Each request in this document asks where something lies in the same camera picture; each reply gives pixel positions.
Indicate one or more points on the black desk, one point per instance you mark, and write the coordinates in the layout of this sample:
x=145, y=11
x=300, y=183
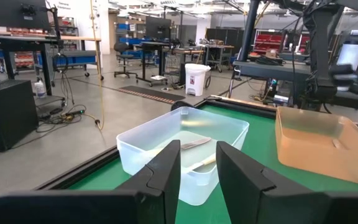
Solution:
x=23, y=40
x=154, y=44

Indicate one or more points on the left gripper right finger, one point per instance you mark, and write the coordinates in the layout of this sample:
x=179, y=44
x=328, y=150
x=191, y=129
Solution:
x=253, y=202

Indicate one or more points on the blue cart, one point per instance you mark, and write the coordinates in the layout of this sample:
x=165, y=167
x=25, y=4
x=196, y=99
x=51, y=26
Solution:
x=76, y=58

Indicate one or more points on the black computer tower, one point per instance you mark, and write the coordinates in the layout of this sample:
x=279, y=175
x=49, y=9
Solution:
x=8, y=115

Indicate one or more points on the black monitor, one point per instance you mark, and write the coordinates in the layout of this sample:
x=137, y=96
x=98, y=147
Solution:
x=20, y=14
x=158, y=28

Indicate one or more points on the clear plastic bin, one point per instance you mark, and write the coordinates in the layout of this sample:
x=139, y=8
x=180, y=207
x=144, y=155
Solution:
x=154, y=133

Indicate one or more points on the white plastic knife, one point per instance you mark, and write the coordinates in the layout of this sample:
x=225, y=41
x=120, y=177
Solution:
x=338, y=144

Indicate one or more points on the red storage bin rack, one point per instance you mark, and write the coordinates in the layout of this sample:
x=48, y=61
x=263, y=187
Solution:
x=267, y=42

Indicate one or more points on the gray cart table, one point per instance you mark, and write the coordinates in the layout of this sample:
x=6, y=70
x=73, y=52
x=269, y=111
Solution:
x=269, y=70

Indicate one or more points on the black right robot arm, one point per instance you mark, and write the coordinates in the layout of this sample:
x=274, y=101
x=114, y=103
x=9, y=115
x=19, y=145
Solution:
x=320, y=46

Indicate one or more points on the dark upright pole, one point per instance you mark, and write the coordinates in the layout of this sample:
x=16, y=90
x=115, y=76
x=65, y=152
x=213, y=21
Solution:
x=249, y=31

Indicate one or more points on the black office chair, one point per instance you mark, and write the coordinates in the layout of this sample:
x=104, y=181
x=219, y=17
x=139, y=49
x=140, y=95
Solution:
x=121, y=47

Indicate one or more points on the black floor mat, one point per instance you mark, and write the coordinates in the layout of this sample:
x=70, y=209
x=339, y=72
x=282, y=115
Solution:
x=154, y=93

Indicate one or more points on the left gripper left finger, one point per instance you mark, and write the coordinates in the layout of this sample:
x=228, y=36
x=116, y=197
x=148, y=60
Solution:
x=148, y=202

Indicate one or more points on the white bottle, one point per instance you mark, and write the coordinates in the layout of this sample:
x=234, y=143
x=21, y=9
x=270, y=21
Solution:
x=40, y=90

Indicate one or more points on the metal workbench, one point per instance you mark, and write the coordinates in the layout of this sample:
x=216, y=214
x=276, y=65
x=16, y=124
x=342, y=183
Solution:
x=219, y=46

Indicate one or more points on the white trash bin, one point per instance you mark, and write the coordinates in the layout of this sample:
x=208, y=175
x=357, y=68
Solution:
x=196, y=81

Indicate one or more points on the silver metal knife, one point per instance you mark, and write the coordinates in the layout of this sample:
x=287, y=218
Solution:
x=196, y=143

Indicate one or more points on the green table mat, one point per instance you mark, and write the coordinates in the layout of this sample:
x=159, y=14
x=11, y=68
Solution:
x=259, y=140

